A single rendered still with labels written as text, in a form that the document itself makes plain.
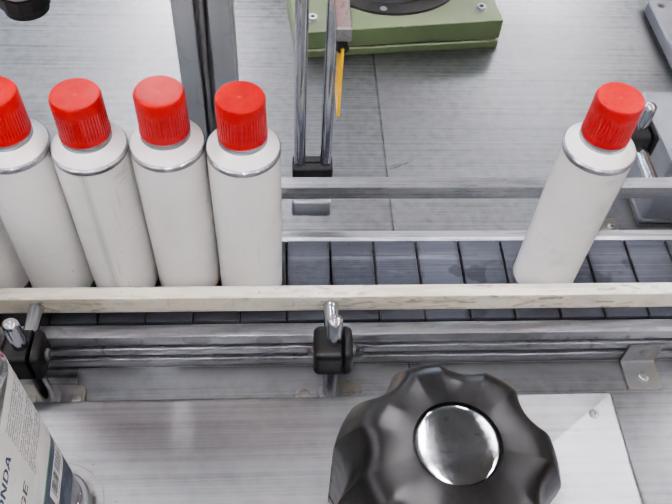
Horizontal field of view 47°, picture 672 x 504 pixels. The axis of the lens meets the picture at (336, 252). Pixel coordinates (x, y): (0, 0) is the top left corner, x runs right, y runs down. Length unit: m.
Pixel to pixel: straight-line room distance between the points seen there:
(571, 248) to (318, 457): 0.25
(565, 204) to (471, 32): 0.42
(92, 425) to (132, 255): 0.13
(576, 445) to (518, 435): 0.35
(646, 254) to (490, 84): 0.31
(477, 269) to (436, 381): 0.41
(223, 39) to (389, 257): 0.23
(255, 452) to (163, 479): 0.07
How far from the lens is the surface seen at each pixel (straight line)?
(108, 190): 0.55
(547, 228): 0.62
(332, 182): 0.62
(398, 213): 0.78
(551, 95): 0.95
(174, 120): 0.51
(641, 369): 0.73
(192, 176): 0.54
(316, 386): 0.66
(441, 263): 0.68
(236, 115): 0.49
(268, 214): 0.56
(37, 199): 0.57
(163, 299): 0.61
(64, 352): 0.67
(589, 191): 0.58
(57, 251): 0.62
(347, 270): 0.67
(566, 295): 0.65
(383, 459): 0.26
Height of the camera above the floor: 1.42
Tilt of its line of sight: 52 degrees down
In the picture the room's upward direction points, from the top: 5 degrees clockwise
